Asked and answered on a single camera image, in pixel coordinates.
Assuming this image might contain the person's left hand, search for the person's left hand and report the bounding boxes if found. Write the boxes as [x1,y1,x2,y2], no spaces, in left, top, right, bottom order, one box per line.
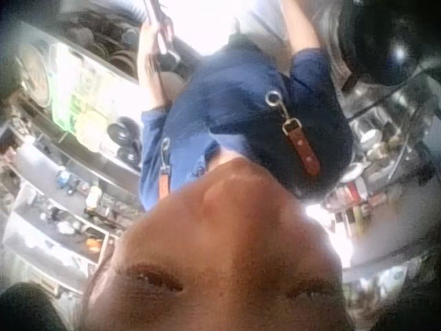
[137,12,176,57]

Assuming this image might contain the long metal utensil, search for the long metal utensil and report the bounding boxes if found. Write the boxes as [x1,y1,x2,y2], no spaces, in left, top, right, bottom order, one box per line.
[143,0,181,70]

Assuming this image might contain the stack of dark bowls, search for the stack of dark bowls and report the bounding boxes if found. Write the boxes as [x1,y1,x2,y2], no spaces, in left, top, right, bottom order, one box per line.
[65,10,143,79]

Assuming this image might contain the green labelled plastic container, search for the green labelled plastic container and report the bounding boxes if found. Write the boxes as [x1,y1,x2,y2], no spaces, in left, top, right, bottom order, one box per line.
[50,43,116,136]

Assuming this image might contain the round metal tray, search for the round metal tray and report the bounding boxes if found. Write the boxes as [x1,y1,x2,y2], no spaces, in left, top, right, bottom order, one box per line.
[16,43,53,108]

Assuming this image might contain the metal shelf rack with kitchenware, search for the metal shelf rack with kitchenware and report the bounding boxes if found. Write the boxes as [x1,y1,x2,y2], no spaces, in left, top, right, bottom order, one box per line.
[0,20,145,304]

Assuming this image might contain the black wok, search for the black wok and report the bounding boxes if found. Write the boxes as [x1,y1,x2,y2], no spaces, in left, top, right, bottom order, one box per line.
[344,0,431,88]

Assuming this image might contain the metal counter with containers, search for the metal counter with containers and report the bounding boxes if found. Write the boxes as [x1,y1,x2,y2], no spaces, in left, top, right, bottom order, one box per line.
[322,81,441,242]

